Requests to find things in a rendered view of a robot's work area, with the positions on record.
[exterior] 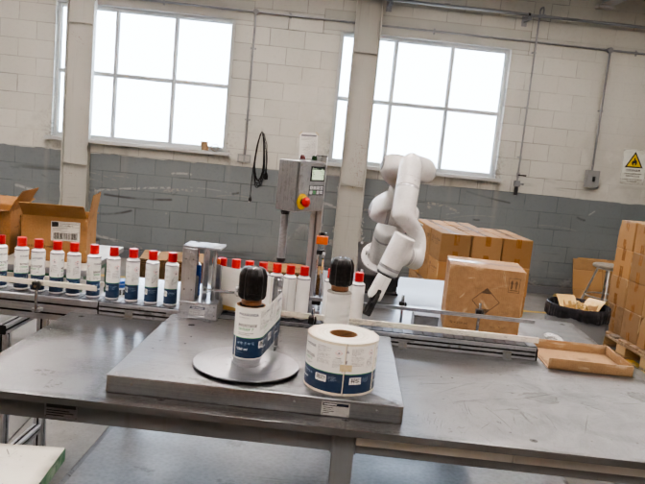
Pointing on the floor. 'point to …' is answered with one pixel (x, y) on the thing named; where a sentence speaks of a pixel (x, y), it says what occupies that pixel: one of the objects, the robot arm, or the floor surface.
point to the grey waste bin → (585, 327)
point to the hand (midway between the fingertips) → (368, 309)
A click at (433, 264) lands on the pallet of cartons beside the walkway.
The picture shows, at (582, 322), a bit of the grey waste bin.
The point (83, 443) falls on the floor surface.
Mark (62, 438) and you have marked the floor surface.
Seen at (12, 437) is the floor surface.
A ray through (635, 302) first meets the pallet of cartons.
